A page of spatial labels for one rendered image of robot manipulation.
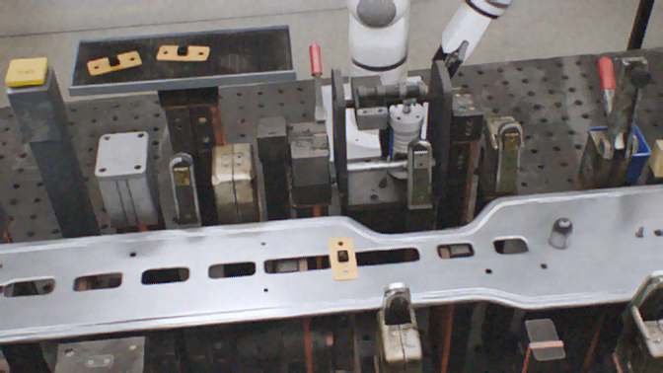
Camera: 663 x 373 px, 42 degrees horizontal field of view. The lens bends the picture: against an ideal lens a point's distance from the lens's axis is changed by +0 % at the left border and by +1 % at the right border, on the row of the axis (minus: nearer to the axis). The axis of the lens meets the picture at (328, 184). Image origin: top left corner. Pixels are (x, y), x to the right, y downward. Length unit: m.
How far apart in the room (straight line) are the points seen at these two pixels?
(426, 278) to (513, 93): 0.91
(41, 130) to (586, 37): 2.51
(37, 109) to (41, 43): 2.19
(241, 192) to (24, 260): 0.35
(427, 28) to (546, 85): 1.46
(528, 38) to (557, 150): 1.59
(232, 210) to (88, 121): 0.79
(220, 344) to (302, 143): 0.35
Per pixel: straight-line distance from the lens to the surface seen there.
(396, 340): 1.19
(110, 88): 1.44
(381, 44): 1.69
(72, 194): 1.67
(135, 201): 1.39
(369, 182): 1.50
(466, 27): 1.64
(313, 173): 1.41
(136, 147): 1.39
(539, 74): 2.21
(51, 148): 1.59
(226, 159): 1.39
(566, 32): 3.63
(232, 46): 1.49
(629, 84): 1.42
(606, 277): 1.36
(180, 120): 1.51
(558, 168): 1.96
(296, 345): 1.40
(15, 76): 1.51
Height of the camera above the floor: 2.02
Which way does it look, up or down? 45 degrees down
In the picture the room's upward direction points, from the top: 2 degrees counter-clockwise
